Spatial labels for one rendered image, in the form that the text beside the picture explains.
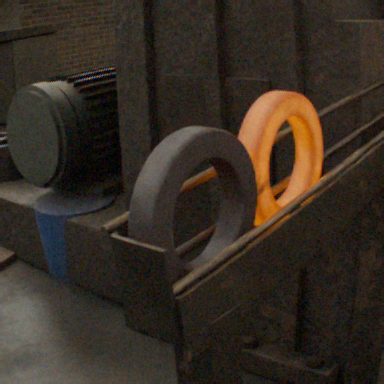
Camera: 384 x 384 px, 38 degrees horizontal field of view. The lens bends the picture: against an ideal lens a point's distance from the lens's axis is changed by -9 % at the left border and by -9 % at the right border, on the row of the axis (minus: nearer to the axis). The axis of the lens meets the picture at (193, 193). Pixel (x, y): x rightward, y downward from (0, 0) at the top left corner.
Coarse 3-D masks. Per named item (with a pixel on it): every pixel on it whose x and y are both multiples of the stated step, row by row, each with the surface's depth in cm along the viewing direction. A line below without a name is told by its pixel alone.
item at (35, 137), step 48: (48, 96) 192; (96, 96) 205; (48, 144) 196; (96, 144) 205; (0, 192) 225; (48, 192) 221; (96, 192) 210; (0, 240) 229; (96, 240) 185; (96, 288) 192
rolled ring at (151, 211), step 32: (192, 128) 64; (160, 160) 60; (192, 160) 62; (224, 160) 66; (160, 192) 59; (224, 192) 71; (256, 192) 72; (128, 224) 60; (160, 224) 59; (224, 224) 71
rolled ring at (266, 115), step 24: (264, 96) 76; (288, 96) 76; (264, 120) 72; (288, 120) 82; (312, 120) 82; (264, 144) 72; (312, 144) 83; (264, 168) 73; (312, 168) 84; (264, 192) 74; (288, 192) 84; (264, 216) 75
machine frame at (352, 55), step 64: (128, 0) 145; (192, 0) 133; (256, 0) 122; (320, 0) 112; (128, 64) 151; (192, 64) 138; (256, 64) 127; (320, 64) 117; (128, 128) 158; (128, 192) 164; (192, 192) 148; (192, 256) 156; (320, 256) 130; (256, 320) 148; (320, 320) 135
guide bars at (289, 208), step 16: (368, 144) 95; (352, 160) 89; (304, 192) 78; (288, 208) 75; (272, 224) 72; (240, 240) 68; (224, 256) 65; (192, 272) 62; (208, 272) 63; (176, 288) 60
